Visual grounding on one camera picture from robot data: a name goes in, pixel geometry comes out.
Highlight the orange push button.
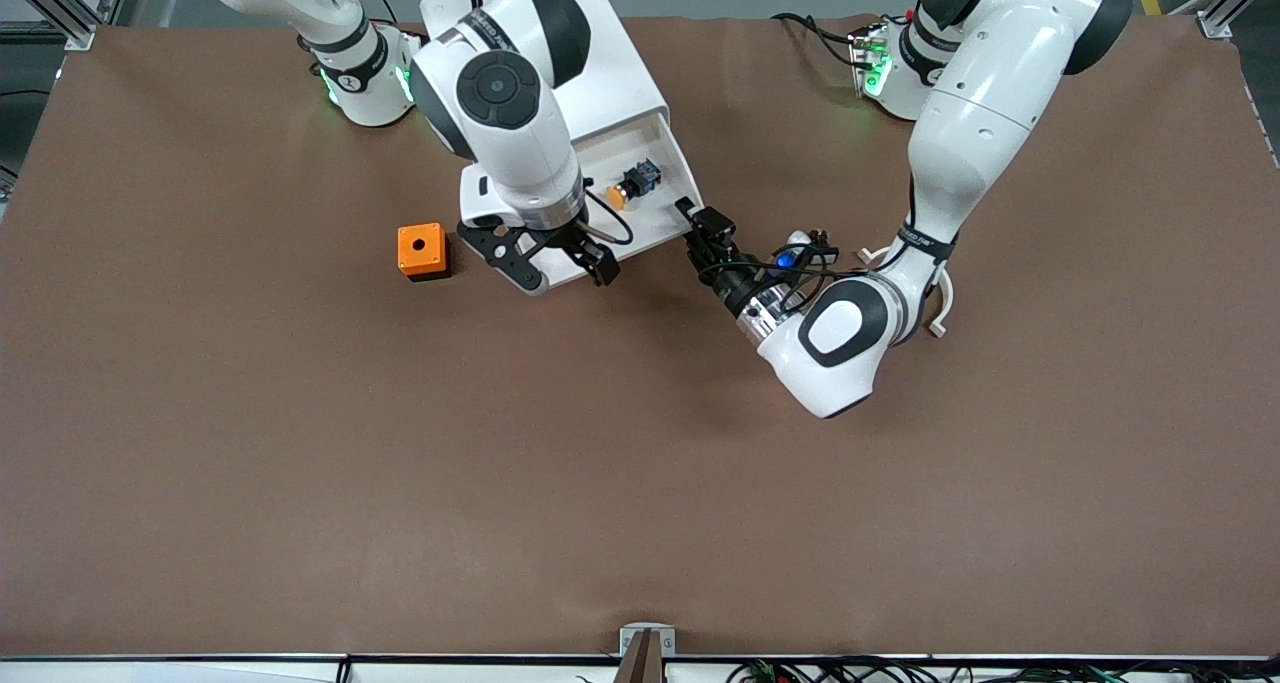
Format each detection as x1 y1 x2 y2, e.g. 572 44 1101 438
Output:
605 158 664 211

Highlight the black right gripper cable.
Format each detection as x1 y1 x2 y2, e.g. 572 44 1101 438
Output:
585 185 635 246

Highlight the black cable at arm base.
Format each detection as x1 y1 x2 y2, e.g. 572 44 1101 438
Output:
772 11 861 69

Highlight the bundle of black cables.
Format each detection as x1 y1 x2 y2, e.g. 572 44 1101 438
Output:
725 656 1280 683

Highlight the white curved plastic bracket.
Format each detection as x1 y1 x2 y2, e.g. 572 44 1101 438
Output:
857 245 956 339

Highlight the aluminium frame post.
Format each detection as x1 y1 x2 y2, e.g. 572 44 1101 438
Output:
1195 0 1280 42
0 0 129 52

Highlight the white table edge rail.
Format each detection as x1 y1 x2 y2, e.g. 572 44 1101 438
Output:
0 653 1280 683

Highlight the white drawer holding orange button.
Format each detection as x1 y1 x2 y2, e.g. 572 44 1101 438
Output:
459 111 706 296

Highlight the grey metal table bracket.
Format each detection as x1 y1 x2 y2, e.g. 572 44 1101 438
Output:
618 623 677 683

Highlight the orange box with hole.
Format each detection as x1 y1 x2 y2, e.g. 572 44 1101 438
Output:
397 223 451 282

